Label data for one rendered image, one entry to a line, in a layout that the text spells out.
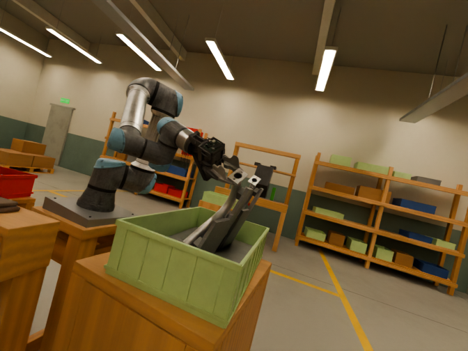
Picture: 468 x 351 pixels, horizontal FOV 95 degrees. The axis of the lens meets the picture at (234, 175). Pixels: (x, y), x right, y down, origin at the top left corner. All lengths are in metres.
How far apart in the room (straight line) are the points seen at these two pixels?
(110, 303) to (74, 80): 9.82
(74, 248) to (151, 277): 0.40
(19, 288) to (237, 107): 6.01
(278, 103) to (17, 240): 5.96
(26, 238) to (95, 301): 0.26
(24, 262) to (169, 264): 0.42
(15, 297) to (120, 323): 0.32
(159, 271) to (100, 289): 0.20
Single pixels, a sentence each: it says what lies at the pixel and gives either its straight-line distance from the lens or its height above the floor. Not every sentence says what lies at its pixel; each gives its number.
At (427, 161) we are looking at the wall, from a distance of 6.56.
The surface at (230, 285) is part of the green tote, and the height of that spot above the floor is 0.90.
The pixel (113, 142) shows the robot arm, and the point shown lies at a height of 1.19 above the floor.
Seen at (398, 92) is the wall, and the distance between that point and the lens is 6.74.
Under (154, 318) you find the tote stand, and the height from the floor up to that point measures 0.77.
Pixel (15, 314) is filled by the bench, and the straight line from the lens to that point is 0.99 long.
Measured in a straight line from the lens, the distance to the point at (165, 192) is 6.24.
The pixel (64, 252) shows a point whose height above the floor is 0.73.
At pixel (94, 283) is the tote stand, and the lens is 0.84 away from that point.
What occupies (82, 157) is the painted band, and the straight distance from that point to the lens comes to 9.17.
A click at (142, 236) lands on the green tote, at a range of 0.72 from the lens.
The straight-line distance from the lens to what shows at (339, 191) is 5.38.
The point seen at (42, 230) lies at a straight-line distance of 0.88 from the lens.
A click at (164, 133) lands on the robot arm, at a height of 1.26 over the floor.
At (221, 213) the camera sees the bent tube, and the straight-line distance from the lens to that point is 0.74.
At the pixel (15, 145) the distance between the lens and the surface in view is 8.02.
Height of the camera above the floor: 1.18
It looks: level
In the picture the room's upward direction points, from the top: 14 degrees clockwise
